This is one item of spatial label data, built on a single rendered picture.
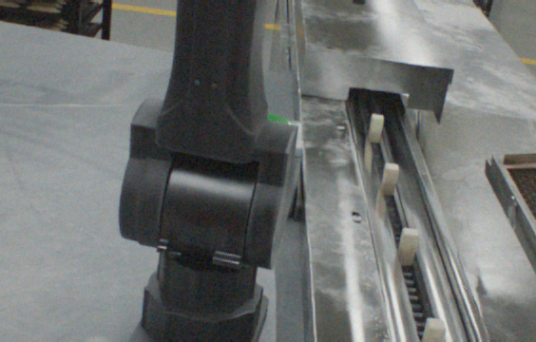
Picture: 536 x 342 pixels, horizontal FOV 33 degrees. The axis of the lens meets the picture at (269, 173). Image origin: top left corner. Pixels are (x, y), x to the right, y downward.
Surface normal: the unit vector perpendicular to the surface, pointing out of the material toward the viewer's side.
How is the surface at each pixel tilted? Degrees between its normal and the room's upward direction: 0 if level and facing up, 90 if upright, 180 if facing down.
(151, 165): 47
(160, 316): 90
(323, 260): 0
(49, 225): 0
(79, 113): 0
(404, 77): 90
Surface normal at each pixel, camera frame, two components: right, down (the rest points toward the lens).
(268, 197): -0.06, -0.27
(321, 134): 0.13, -0.90
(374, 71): -0.01, 0.41
